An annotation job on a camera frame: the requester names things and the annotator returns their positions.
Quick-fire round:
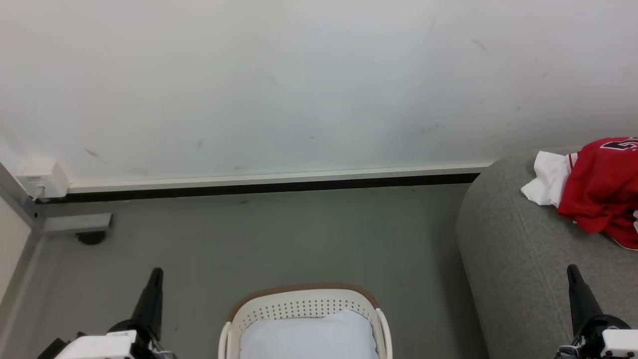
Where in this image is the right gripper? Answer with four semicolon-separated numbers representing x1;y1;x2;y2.
567;265;638;359

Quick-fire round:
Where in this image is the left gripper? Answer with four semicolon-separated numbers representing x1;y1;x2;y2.
54;267;167;359

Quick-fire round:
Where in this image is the red basketball jersey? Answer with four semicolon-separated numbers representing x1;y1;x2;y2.
557;136;638;251

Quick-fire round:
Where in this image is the white garment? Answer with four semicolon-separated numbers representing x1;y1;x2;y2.
520;151;579;208

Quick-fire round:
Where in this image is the cream perforated laundry basket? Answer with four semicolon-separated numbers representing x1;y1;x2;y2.
218;283;393;359

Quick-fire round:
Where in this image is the grey fabric sofa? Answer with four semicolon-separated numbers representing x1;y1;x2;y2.
456;147;638;359

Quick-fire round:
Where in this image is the black round foot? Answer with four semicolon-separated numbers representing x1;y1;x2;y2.
76;230;107;246

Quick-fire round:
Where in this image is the black and white baseboard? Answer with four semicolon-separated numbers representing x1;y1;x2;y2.
35;161;494;204

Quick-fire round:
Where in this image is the light blue cloth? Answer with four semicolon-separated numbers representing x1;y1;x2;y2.
239;309;379;359

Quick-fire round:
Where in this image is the grey metal frame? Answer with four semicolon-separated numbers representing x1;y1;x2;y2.
0;162;113;305

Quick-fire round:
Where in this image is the white wall power adapter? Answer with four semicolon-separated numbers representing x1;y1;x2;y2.
15;160;70;201

